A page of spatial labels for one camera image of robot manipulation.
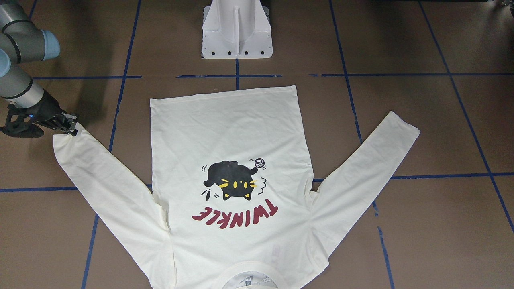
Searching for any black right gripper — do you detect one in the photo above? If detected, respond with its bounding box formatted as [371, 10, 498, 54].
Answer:
[28, 92, 78, 136]

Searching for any cream long sleeve cat shirt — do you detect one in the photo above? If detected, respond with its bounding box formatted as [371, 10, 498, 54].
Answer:
[53, 86, 420, 289]

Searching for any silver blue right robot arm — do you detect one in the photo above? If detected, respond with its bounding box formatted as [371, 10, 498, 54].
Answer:
[0, 0, 77, 138]

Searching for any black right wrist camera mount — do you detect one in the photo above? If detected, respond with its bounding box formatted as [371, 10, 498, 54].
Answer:
[1, 104, 44, 138]

